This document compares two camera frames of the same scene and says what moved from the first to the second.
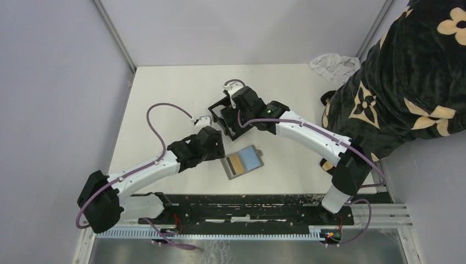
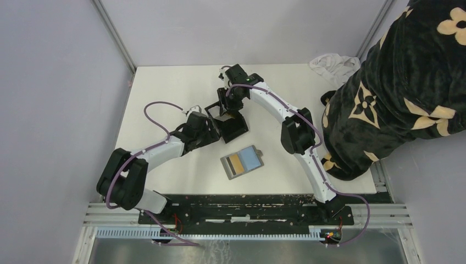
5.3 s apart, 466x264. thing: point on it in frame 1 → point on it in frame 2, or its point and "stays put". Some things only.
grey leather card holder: [240, 162] stays put
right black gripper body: [245, 116] → [232, 102]
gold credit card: [236, 163] stays put
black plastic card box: [228, 119] stays put
